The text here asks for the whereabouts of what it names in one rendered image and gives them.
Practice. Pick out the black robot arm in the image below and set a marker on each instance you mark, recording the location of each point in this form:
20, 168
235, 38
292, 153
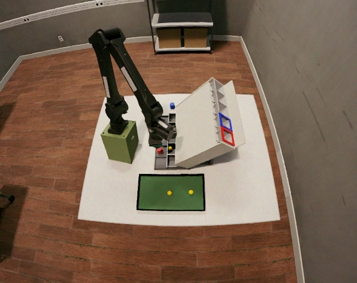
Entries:
109, 40

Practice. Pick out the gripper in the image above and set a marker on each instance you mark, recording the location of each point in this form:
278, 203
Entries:
153, 143

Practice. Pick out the large white panel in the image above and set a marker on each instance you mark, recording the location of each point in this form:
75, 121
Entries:
199, 136

